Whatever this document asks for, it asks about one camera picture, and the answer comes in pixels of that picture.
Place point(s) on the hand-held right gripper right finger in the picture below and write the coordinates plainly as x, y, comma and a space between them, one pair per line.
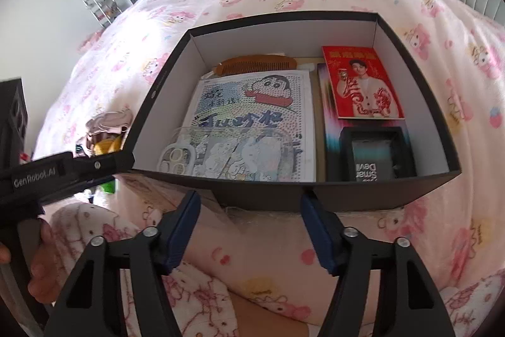
317, 238

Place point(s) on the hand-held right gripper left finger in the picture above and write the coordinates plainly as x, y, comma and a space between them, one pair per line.
183, 238

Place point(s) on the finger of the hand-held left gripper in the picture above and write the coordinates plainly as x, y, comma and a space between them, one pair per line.
102, 167

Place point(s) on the green yellow snack packet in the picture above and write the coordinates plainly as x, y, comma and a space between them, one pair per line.
108, 145

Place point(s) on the black storage box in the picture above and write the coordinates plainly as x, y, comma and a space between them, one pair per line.
158, 100

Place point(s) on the person's left hand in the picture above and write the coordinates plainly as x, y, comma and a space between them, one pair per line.
44, 262

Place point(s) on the pink translucent pouch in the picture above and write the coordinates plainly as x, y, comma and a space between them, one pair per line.
106, 123

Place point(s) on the white pink printed pyjamas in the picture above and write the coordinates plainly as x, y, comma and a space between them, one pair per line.
98, 218

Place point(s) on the clear printed phone case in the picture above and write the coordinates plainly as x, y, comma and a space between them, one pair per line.
177, 157

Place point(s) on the black iridescent packaging box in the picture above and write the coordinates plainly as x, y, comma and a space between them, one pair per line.
331, 131

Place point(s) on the red photo card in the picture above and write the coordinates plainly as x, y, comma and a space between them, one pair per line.
355, 96

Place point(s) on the cartoon print sheet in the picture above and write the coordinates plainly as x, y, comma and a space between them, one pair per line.
252, 104

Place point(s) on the wooden comb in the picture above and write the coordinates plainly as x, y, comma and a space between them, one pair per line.
256, 65

